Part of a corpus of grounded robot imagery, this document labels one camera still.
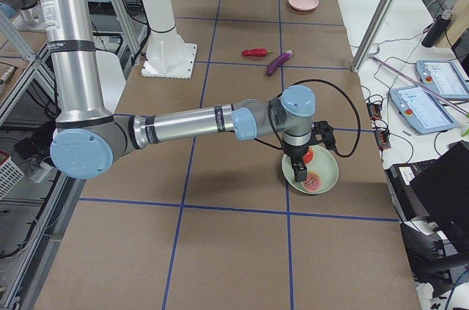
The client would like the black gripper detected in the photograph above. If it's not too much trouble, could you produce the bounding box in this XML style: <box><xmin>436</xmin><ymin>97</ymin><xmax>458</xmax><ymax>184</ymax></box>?
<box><xmin>283</xmin><ymin>143</ymin><xmax>309</xmax><ymax>182</ymax></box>

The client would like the red pomegranate toy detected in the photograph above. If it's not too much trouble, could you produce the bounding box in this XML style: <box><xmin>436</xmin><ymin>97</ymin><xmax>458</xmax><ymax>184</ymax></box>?
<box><xmin>303</xmin><ymin>147</ymin><xmax>314</xmax><ymax>164</ymax></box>

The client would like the peach toy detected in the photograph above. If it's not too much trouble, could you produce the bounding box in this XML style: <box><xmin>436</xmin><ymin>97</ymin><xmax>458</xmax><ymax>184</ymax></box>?
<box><xmin>302</xmin><ymin>171</ymin><xmax>322</xmax><ymax>193</ymax></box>

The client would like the red chili pepper toy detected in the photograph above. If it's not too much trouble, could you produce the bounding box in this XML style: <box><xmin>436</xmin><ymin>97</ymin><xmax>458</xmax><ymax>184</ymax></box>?
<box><xmin>241</xmin><ymin>48</ymin><xmax>272</xmax><ymax>57</ymax></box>

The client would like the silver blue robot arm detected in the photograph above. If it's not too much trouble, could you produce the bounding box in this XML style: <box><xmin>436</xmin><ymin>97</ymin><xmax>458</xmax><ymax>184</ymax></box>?
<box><xmin>40</xmin><ymin>0</ymin><xmax>320</xmax><ymax>182</ymax></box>
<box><xmin>1</xmin><ymin>0</ymin><xmax>45</xmax><ymax>30</ymax></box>

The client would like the orange circuit board lower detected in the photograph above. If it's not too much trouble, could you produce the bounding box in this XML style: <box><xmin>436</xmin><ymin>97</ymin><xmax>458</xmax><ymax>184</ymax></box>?
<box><xmin>374</xmin><ymin>128</ymin><xmax>391</xmax><ymax>151</ymax></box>

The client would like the orange circuit board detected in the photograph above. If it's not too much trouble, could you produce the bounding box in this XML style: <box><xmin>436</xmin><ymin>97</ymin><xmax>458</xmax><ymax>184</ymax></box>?
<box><xmin>374</xmin><ymin>128</ymin><xmax>391</xmax><ymax>151</ymax></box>
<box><xmin>366</xmin><ymin>101</ymin><xmax>383</xmax><ymax>120</ymax></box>

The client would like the orange circuit board upper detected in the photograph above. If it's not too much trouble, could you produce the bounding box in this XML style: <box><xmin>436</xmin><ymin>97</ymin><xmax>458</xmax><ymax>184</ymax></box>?
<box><xmin>366</xmin><ymin>101</ymin><xmax>383</xmax><ymax>120</ymax></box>

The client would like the purple eggplant toy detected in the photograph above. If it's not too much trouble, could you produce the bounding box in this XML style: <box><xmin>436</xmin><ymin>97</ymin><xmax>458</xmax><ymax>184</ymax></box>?
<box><xmin>266</xmin><ymin>50</ymin><xmax>293</xmax><ymax>76</ymax></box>

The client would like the long grabber stick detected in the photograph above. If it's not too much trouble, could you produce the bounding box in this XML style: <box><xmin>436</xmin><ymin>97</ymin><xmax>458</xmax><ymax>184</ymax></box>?
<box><xmin>369</xmin><ymin>45</ymin><xmax>469</xmax><ymax>117</ymax></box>

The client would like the near teach pendant tablet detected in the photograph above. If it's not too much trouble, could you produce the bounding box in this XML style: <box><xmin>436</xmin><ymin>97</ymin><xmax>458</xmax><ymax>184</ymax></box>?
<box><xmin>390</xmin><ymin>86</ymin><xmax>457</xmax><ymax>135</ymax></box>

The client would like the teach pendant tablet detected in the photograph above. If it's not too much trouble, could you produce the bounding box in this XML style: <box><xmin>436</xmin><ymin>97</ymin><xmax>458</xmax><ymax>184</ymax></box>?
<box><xmin>416</xmin><ymin>60</ymin><xmax>468</xmax><ymax>100</ymax></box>
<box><xmin>390</xmin><ymin>86</ymin><xmax>457</xmax><ymax>135</ymax></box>

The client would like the black laptop computer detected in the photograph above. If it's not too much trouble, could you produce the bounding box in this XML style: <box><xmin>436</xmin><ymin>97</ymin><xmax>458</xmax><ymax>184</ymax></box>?
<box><xmin>385</xmin><ymin>141</ymin><xmax>468</xmax><ymax>251</ymax></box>

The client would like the pink plate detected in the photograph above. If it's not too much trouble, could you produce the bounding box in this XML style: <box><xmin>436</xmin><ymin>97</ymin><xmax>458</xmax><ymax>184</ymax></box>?
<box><xmin>287</xmin><ymin>0</ymin><xmax>320</xmax><ymax>12</ymax></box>

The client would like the far teach pendant tablet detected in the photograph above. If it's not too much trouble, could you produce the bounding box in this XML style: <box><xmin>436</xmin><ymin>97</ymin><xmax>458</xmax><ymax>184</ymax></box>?
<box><xmin>416</xmin><ymin>60</ymin><xmax>468</xmax><ymax>100</ymax></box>

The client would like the black water bottle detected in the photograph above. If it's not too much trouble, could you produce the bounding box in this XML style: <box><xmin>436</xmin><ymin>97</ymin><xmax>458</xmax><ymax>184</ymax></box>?
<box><xmin>421</xmin><ymin>9</ymin><xmax>454</xmax><ymax>48</ymax></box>

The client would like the white plastic chair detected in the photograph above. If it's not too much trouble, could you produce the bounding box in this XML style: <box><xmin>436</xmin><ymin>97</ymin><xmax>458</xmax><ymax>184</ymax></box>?
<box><xmin>96</xmin><ymin>51</ymin><xmax>126</xmax><ymax>112</ymax></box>

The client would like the white storage basket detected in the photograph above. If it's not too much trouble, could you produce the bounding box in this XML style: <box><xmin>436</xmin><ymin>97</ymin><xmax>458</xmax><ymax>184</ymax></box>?
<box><xmin>0</xmin><ymin>151</ymin><xmax>24</xmax><ymax>199</ymax></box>

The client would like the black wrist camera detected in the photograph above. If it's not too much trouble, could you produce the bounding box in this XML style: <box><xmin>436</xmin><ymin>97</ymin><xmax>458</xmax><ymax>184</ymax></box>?
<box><xmin>310</xmin><ymin>121</ymin><xmax>336</xmax><ymax>150</ymax></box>

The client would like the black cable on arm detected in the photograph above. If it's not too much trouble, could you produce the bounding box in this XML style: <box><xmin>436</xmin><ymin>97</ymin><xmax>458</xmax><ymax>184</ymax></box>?
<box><xmin>292</xmin><ymin>78</ymin><xmax>363</xmax><ymax>159</ymax></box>

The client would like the white pedestal column base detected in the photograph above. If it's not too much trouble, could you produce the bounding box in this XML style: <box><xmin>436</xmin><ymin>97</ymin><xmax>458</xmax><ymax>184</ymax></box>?
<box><xmin>142</xmin><ymin>0</ymin><xmax>197</xmax><ymax>79</ymax></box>

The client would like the aluminium frame post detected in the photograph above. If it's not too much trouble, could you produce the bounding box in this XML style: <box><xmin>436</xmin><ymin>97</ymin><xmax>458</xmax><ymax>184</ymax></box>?
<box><xmin>350</xmin><ymin>0</ymin><xmax>394</xmax><ymax>73</ymax></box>

